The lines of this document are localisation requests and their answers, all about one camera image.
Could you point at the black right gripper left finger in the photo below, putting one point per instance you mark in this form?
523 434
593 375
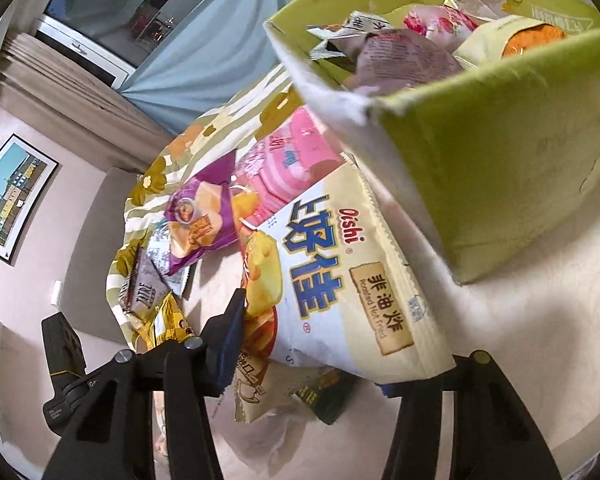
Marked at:
109 436

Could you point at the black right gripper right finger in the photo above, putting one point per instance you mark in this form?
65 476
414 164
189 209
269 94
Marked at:
494 435

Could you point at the purple chip bag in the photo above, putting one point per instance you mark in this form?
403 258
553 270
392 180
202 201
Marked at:
199 214

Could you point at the cream Oishi chip bag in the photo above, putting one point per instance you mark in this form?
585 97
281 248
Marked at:
327 285

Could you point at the cream orange chip bag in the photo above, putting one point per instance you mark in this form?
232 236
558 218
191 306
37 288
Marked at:
509 36

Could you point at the purple grey snack bag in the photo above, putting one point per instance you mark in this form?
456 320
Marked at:
379 58

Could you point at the grey headboard cushion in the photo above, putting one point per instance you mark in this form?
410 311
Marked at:
83 295

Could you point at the yellow snack packet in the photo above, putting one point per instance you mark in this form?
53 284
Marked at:
166 322

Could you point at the silver red snack bag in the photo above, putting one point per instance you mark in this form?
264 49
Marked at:
144 288

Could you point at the light blue snack packet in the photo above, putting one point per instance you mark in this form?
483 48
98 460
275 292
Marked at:
158 249

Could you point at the dark green biscuit packet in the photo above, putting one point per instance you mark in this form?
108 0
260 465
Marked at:
328 396

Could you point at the framed city picture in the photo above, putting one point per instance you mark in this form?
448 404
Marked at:
24 173

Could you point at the striped floral blanket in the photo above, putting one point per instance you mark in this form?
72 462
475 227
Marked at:
235 125

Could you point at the green storage box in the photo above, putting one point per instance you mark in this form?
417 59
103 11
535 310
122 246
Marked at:
485 161

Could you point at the beige left curtain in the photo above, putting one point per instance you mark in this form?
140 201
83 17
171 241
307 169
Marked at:
59 99

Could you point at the pink striped snack bag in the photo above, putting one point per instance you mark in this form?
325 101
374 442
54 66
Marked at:
281 166

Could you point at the window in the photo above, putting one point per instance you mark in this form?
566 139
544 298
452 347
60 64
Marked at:
110 38

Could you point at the blue curtain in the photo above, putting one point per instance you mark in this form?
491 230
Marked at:
219 49

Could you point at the pink snack bag in box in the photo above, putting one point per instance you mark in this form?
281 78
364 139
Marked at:
446 27

